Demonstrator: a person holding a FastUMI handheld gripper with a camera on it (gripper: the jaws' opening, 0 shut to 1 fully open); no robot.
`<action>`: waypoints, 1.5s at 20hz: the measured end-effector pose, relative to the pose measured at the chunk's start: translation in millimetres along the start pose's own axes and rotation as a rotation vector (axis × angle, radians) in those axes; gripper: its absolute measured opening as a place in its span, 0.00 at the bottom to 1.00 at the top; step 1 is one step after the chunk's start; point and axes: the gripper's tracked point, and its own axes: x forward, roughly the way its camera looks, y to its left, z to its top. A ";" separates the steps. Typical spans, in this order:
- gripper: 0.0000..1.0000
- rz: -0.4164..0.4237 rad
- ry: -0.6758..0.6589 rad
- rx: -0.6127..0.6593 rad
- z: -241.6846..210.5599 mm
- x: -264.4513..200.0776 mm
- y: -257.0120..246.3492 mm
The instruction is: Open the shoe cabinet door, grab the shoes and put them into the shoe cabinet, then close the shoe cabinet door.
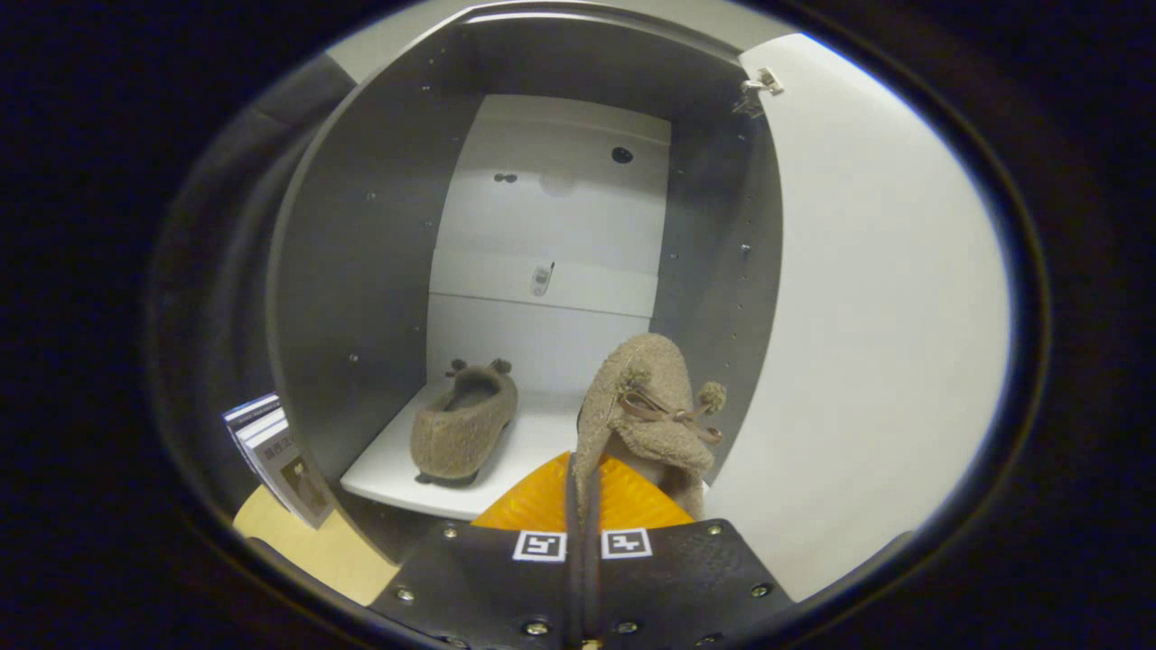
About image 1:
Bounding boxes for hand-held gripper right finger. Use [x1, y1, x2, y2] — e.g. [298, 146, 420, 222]
[587, 456, 796, 650]

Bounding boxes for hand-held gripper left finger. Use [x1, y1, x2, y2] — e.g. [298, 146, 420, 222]
[370, 451, 588, 650]

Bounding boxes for brown fuzzy shoe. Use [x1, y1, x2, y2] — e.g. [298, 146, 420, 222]
[573, 332, 728, 543]
[411, 358, 520, 481]

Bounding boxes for white shoe cabinet door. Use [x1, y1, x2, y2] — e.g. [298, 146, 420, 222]
[704, 34, 1012, 602]

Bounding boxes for dark grey shoe cabinet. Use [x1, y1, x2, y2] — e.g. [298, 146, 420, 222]
[266, 7, 787, 562]

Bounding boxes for metal door hinge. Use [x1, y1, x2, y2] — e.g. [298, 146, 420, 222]
[739, 67, 785, 118]

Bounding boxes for book with portrait cover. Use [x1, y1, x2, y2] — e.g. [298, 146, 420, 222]
[246, 426, 336, 530]

